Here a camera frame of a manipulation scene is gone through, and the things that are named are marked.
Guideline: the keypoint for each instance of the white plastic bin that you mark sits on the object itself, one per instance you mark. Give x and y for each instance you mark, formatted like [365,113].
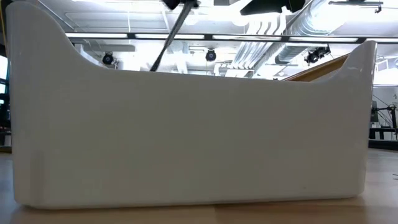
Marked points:
[186,140]

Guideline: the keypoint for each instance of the black overhead rail with lights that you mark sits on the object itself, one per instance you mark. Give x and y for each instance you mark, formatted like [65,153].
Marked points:
[217,36]

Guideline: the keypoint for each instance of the black background equipment stand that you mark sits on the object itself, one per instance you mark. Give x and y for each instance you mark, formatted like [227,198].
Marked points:
[384,124]

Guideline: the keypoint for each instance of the black hanging camera cluster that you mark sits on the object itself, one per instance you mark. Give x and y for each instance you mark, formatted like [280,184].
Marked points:
[315,55]

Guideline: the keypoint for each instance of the black overhead mount bar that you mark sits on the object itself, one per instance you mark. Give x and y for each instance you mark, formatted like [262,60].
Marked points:
[354,3]

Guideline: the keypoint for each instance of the black round hanging camera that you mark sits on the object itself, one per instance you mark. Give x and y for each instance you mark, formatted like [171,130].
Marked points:
[211,55]
[108,58]

